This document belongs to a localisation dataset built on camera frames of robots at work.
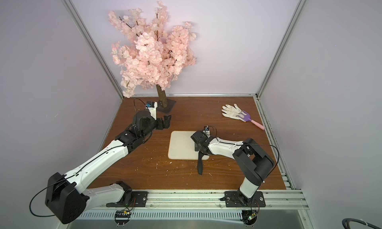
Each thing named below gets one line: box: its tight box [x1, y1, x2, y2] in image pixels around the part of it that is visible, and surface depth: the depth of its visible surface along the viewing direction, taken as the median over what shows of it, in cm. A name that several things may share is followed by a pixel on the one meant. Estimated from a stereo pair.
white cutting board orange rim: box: [167, 130, 210, 161], surface depth 92 cm
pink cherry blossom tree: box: [107, 0, 196, 114], surface depth 77 cm
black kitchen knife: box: [197, 150, 205, 176], surface depth 85 cm
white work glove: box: [220, 103, 247, 123], surface depth 112 cm
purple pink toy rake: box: [241, 110, 266, 131], surface depth 105 cm
